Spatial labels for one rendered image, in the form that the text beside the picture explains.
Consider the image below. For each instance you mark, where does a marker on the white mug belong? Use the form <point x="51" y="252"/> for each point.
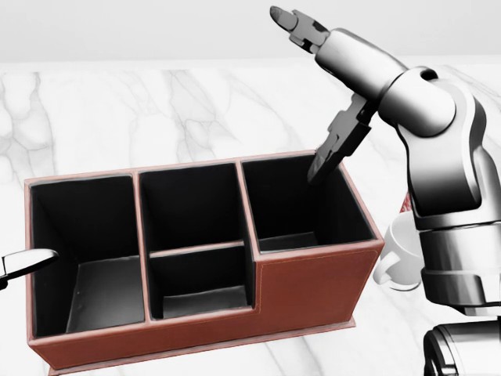
<point x="403" y="246"/>

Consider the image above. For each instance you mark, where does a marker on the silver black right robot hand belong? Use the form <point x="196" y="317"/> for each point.
<point x="352" y="58"/>

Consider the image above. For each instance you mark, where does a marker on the red patterned book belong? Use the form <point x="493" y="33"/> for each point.
<point x="405" y="204"/>

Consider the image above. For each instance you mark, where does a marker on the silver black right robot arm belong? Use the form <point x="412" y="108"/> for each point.
<point x="446" y="188"/>

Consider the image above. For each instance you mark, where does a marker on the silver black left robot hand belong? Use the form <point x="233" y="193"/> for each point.
<point x="27" y="260"/>

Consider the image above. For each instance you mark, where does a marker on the red-brown desk caddy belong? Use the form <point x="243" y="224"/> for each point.
<point x="313" y="290"/>

